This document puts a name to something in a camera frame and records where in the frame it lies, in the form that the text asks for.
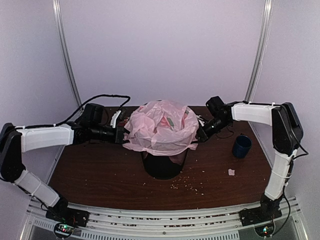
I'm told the pink plastic trash bag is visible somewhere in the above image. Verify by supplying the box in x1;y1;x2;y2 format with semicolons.
123;100;199;166

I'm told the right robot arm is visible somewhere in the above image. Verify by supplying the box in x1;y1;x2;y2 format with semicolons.
196;96;304;221

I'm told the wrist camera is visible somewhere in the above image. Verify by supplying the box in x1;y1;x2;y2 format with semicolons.
109;110;128;129
196;115;207;127

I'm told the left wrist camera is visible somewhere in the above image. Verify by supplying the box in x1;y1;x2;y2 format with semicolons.
109;110;128;129

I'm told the right aluminium frame post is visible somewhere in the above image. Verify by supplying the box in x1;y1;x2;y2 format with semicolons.
242;0;274;109

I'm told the black mesh trash bin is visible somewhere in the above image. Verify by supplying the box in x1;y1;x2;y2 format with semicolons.
140;148;189;180

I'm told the small pink bag scrap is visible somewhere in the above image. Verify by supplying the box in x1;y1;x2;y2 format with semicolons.
228;168;235;176

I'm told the aluminium frame post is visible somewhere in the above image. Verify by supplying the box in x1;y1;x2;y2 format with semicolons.
52;0;82;107
242;0;274;109

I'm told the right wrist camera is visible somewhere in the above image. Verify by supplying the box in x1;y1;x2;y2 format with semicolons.
196;115;207;127

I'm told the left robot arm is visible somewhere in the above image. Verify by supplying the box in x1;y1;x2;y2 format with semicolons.
0;103;125;222

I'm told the left aluminium frame post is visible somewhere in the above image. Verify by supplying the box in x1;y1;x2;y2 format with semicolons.
52;0;82;107

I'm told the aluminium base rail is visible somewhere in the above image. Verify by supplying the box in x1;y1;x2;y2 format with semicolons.
19;194;308;240

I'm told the dark blue cup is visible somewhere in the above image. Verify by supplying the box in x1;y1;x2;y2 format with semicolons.
232;134;253;159

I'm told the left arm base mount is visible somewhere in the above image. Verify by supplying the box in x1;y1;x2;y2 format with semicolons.
45;207;90;240

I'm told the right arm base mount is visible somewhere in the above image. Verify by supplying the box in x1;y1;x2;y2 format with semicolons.
239;206;282;238

